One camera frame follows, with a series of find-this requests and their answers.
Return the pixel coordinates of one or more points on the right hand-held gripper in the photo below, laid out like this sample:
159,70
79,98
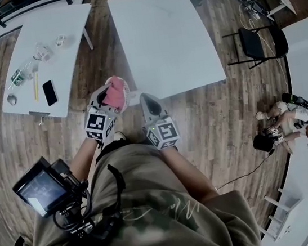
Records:
165,132

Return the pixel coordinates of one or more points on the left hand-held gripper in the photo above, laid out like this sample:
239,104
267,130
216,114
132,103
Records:
95,122

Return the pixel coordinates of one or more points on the pink cloth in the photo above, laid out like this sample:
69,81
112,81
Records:
114,94

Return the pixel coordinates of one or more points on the small white desk fan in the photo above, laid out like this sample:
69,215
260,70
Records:
128,99

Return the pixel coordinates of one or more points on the person's left forearm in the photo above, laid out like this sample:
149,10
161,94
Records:
83,158

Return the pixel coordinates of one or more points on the person's right forearm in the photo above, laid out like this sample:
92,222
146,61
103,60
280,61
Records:
189,174

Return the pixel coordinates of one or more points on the person's white shoe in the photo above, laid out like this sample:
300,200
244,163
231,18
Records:
119,136

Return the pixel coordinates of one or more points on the person's black trousers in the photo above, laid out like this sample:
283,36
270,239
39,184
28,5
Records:
112,148

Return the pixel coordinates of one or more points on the white table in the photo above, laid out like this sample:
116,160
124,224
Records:
69,69
166,46

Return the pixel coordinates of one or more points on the black smartphone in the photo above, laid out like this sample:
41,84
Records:
50,93

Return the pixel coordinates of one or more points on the grey table clamp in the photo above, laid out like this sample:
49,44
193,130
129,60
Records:
39,114

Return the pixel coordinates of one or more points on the yellow pencil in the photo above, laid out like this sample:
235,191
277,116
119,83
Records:
36,87

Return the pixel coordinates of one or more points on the clear plastic cup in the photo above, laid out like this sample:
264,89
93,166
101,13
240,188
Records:
43,52

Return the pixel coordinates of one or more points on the grey computer mouse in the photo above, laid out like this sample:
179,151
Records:
12,99

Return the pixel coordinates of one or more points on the black chest monitor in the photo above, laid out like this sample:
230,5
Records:
41,190

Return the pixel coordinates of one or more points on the person's olive shirt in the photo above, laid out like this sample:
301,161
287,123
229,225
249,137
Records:
161,218

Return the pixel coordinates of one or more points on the black bucket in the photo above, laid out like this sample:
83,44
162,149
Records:
262,142

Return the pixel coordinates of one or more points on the black folding chair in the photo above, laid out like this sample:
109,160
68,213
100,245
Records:
252,46

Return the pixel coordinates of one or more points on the white wooden shelf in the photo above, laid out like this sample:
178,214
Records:
287,210

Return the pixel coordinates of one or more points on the black chest camera rig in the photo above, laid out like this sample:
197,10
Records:
77,232

